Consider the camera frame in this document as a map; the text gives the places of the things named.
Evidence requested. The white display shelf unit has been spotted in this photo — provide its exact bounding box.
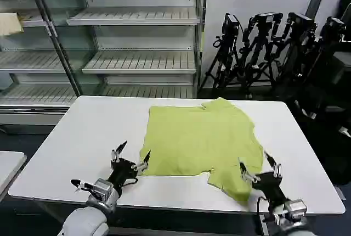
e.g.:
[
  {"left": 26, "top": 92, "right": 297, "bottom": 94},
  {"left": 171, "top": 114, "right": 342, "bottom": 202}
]
[{"left": 0, "top": 0, "right": 210, "bottom": 127}]

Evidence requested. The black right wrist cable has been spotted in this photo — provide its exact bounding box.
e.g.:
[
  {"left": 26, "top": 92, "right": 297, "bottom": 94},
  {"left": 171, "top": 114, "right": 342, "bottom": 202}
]
[{"left": 256, "top": 196, "right": 273, "bottom": 222}]

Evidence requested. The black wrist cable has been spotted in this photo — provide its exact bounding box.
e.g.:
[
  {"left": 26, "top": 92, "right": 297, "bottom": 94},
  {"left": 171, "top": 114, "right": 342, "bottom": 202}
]
[
  {"left": 122, "top": 176, "right": 139, "bottom": 188},
  {"left": 256, "top": 196, "right": 273, "bottom": 222}
]

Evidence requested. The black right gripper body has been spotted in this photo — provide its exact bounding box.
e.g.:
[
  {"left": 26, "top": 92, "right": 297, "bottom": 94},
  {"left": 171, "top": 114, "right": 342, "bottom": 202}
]
[{"left": 251, "top": 172, "right": 289, "bottom": 207}]

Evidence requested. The black camera tripod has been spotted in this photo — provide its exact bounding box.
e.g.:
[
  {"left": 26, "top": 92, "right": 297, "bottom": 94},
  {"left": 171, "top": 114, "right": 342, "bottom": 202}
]
[
  {"left": 237, "top": 12, "right": 285, "bottom": 100},
  {"left": 199, "top": 13, "right": 242, "bottom": 95},
  {"left": 274, "top": 12, "right": 319, "bottom": 90},
  {"left": 315, "top": 16, "right": 349, "bottom": 83}
]

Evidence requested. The green shirt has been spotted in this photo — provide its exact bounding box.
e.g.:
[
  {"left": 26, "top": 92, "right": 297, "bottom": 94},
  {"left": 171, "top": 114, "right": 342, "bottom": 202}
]
[{"left": 139, "top": 97, "right": 264, "bottom": 207}]

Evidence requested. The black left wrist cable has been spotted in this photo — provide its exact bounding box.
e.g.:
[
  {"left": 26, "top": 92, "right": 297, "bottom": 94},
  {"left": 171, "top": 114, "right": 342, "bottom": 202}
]
[{"left": 122, "top": 176, "right": 139, "bottom": 188}]

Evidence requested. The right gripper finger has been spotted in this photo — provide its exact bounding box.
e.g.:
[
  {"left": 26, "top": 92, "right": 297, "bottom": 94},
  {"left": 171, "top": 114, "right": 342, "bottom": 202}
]
[
  {"left": 239, "top": 161, "right": 261, "bottom": 184},
  {"left": 263, "top": 151, "right": 282, "bottom": 178}
]

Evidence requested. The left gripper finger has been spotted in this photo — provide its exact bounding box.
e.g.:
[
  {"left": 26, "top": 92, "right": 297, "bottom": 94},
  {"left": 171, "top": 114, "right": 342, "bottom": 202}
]
[
  {"left": 111, "top": 141, "right": 128, "bottom": 163},
  {"left": 131, "top": 150, "right": 152, "bottom": 171}
]

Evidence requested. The small white side table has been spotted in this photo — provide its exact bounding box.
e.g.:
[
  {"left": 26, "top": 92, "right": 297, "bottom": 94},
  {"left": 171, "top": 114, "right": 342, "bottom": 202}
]
[{"left": 0, "top": 150, "right": 27, "bottom": 201}]

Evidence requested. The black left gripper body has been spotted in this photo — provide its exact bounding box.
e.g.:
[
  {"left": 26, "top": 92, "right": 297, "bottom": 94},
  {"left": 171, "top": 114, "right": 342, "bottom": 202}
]
[{"left": 107, "top": 158, "right": 138, "bottom": 190}]

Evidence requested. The black equipment pile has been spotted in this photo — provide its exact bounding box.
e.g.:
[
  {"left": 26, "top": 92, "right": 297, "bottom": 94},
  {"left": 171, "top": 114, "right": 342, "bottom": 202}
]
[{"left": 292, "top": 0, "right": 351, "bottom": 186}]

